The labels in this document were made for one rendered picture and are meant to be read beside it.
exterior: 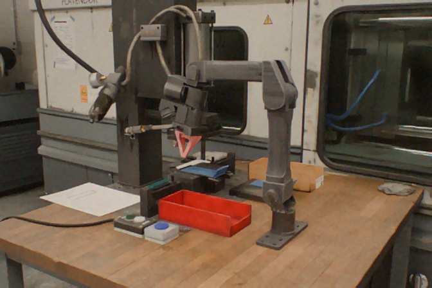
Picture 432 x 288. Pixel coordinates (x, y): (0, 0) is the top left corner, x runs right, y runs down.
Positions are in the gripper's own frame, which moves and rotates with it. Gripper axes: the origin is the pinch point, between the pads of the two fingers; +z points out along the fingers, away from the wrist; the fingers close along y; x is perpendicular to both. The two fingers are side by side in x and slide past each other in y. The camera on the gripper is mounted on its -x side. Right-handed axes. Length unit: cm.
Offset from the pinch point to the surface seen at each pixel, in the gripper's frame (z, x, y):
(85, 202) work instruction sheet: 25.7, -30.4, 3.7
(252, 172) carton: 8.9, 5.2, -43.9
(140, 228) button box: 19.1, 1.8, 17.0
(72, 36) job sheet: -22, -152, -96
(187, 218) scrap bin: 16.4, 8.2, 4.2
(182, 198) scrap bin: 15.6, -1.5, -7.3
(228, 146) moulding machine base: 11, -27, -85
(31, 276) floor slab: 125, -133, -77
